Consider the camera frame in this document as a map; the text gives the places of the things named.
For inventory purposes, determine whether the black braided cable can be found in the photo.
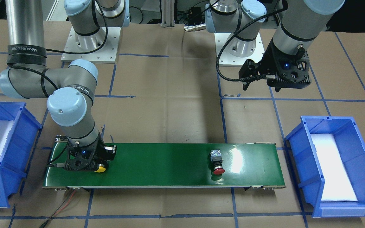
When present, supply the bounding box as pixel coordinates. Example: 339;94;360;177
216;8;286;83

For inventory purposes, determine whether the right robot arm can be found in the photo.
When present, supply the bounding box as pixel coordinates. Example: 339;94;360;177
0;0;129;172

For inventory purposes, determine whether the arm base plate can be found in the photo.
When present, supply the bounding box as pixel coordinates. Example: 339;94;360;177
61;27;121;64
219;33;265;67

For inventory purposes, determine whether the red black conveyor wire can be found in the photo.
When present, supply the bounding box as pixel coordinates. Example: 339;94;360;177
39;190;77;228

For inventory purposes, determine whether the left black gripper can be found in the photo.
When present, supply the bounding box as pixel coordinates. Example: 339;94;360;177
239;41;311;91

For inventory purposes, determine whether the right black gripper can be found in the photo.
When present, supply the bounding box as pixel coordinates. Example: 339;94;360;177
64;135;117;172

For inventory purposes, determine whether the yellow push button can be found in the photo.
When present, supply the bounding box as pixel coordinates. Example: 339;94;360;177
94;164;107;173

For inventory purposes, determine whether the blue bin robot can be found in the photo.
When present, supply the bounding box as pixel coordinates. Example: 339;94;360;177
0;102;42;208
286;116;365;218

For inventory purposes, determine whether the aluminium frame post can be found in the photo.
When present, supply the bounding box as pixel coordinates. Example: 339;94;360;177
160;0;176;28

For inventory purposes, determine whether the red push button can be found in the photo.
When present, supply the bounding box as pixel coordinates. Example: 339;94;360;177
209;150;225;175

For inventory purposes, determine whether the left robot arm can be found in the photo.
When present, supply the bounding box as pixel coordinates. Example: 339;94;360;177
205;0;345;92

